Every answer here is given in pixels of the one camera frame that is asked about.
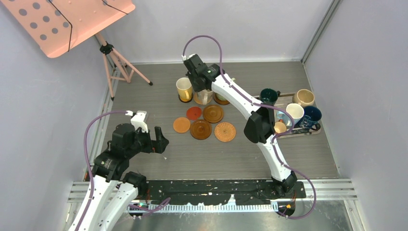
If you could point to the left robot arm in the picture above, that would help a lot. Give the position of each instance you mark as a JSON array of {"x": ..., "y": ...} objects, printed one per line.
[{"x": 111, "y": 188}]

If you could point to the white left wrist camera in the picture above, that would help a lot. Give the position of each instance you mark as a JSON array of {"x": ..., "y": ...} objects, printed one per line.
[{"x": 138, "y": 120}]

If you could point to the brown wooden coaster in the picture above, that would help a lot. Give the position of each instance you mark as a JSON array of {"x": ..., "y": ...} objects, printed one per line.
[{"x": 213, "y": 113}]

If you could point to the beige mug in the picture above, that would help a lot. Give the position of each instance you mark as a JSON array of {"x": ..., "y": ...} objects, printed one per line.
[{"x": 304, "y": 98}]

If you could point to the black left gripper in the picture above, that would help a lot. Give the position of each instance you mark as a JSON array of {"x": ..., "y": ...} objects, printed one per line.
[{"x": 160, "y": 141}]

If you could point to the orange black face coaster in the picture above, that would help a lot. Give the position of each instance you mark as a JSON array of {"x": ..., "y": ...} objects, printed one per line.
[{"x": 184, "y": 99}]

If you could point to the yellow cup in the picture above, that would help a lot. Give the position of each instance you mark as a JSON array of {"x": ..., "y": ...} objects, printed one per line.
[{"x": 184, "y": 87}]

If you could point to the red round coaster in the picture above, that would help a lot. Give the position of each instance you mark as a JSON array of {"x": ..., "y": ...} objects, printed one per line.
[{"x": 194, "y": 113}]

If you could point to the dark green mug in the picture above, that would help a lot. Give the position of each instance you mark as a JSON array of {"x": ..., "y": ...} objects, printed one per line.
[{"x": 269, "y": 96}]

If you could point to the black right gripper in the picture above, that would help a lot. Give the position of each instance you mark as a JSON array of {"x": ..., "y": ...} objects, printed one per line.
[{"x": 196, "y": 88}]

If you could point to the woven rattan coaster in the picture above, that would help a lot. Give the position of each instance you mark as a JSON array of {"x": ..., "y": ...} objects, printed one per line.
[
  {"x": 196, "y": 99},
  {"x": 225, "y": 132}
]

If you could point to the pink music stand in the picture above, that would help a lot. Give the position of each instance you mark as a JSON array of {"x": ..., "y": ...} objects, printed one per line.
[{"x": 57, "y": 26}]

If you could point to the cream mug tall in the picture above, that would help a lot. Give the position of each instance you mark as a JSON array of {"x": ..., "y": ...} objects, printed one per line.
[{"x": 204, "y": 97}]

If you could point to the white light blue mug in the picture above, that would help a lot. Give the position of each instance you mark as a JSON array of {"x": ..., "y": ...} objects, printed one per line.
[{"x": 295, "y": 110}]

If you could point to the metal tray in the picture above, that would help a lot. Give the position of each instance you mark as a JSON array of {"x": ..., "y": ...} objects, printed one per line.
[{"x": 283, "y": 100}]

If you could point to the navy blue mug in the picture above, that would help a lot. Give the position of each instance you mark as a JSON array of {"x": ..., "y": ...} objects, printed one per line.
[{"x": 311, "y": 118}]

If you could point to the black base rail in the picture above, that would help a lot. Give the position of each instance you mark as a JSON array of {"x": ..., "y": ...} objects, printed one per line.
[{"x": 217, "y": 192}]

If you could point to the light orange wooden coaster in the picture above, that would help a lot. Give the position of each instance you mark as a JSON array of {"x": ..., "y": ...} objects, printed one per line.
[{"x": 181, "y": 125}]

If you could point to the light green mug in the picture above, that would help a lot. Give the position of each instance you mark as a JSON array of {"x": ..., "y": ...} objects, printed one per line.
[{"x": 220, "y": 97}]

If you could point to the dark wooden coaster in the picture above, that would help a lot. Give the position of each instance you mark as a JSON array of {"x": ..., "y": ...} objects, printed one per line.
[
  {"x": 200, "y": 129},
  {"x": 221, "y": 102}
]

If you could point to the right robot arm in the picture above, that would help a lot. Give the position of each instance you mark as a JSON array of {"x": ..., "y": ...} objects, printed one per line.
[{"x": 260, "y": 118}]

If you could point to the small brown cup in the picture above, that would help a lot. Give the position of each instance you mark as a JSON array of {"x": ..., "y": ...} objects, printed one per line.
[{"x": 280, "y": 127}]

